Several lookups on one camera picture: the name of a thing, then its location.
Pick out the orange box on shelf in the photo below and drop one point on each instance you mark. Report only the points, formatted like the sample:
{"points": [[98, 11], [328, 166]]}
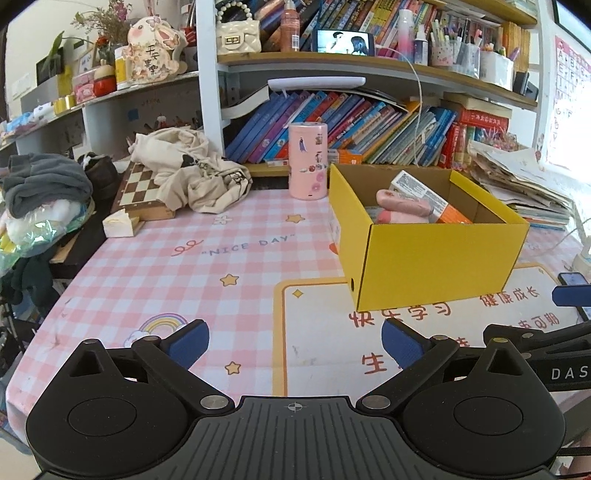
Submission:
{"points": [[343, 156]]}

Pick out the pink cylindrical container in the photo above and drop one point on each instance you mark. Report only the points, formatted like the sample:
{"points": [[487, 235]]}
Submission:
{"points": [[308, 160]]}

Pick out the yellow cardboard box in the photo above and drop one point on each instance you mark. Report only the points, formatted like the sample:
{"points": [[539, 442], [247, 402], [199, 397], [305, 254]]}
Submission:
{"points": [[399, 265]]}

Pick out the phone on table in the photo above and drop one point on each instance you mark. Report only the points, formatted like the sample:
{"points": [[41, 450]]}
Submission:
{"points": [[576, 278]]}

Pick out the cream hoodie garment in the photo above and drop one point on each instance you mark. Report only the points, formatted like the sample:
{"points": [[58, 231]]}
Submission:
{"points": [[189, 172]]}

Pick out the rabbit figurine decoration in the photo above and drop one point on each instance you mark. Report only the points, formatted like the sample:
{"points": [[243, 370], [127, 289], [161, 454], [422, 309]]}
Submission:
{"points": [[153, 50]]}

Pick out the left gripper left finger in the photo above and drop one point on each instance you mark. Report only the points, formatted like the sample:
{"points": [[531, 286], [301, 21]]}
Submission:
{"points": [[168, 361]]}

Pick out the grey folded blanket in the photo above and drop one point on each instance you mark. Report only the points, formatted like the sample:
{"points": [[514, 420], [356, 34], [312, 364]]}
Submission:
{"points": [[31, 180]]}

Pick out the wooden chessboard box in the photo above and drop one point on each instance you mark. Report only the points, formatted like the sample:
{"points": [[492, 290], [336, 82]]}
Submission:
{"points": [[137, 195]]}

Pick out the pink plush pig toy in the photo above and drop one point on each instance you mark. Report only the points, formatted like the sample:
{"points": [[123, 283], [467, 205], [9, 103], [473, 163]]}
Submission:
{"points": [[398, 208]]}

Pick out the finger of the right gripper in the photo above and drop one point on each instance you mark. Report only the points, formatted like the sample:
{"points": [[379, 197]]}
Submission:
{"points": [[572, 295]]}

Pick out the white pen holder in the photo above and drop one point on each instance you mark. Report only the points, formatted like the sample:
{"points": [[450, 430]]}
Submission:
{"points": [[496, 69]]}

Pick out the stack of loose papers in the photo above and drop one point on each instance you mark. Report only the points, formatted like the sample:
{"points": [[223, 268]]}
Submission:
{"points": [[544, 198]]}

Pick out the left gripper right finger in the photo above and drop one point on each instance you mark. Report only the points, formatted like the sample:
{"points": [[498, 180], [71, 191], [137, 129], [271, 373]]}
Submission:
{"points": [[422, 360]]}

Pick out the white tissue pack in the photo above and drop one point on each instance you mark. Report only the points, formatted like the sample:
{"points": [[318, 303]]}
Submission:
{"points": [[121, 225]]}

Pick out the pink checkered table mat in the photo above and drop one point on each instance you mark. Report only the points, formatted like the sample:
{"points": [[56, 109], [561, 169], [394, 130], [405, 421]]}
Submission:
{"points": [[266, 280]]}

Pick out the white pearl handbag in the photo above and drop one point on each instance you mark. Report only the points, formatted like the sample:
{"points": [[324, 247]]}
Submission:
{"points": [[236, 36]]}

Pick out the white desk lamp bar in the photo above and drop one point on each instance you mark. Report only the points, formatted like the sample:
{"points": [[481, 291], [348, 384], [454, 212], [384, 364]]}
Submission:
{"points": [[316, 83]]}

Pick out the smartphone on shelf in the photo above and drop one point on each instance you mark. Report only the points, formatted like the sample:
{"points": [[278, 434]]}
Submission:
{"points": [[344, 42]]}

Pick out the pink pump bottle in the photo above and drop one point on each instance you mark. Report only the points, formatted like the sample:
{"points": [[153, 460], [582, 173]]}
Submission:
{"points": [[290, 27]]}

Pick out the white orange toothpaste box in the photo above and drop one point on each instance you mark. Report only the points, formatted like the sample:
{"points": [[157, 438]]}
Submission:
{"points": [[441, 211]]}

